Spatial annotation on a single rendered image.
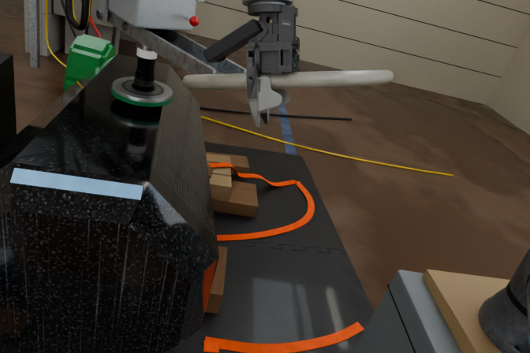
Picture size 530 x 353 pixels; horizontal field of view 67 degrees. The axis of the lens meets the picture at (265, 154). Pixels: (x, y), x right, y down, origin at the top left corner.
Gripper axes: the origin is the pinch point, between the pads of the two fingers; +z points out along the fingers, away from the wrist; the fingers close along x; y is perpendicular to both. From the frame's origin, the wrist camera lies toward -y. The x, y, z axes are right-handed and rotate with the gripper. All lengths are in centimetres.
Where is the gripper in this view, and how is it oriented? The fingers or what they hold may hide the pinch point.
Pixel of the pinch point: (259, 118)
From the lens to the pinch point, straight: 75.8
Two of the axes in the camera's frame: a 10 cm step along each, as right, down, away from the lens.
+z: 0.2, 9.8, 2.1
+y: 9.6, 0.4, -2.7
